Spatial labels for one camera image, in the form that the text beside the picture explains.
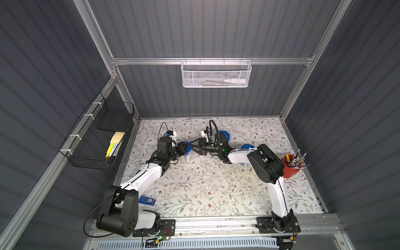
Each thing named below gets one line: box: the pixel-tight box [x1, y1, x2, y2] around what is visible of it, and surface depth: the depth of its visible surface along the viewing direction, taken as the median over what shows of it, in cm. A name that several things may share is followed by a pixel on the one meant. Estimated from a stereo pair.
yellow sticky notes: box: [105, 131, 125, 159], surface depth 74 cm
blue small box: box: [138, 195, 157, 206], surface depth 80 cm
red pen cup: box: [281, 148, 308, 179], surface depth 83 cm
